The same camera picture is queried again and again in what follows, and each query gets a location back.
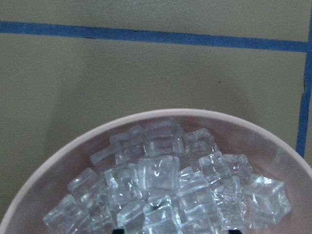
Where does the pink bowl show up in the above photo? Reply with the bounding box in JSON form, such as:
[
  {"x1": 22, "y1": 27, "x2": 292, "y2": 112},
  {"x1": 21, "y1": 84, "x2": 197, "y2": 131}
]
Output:
[{"x1": 0, "y1": 109, "x2": 312, "y2": 234}]

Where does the ice cubes pile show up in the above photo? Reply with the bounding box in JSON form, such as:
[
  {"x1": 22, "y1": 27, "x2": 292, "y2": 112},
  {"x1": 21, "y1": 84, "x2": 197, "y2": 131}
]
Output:
[{"x1": 43, "y1": 119, "x2": 292, "y2": 234}]

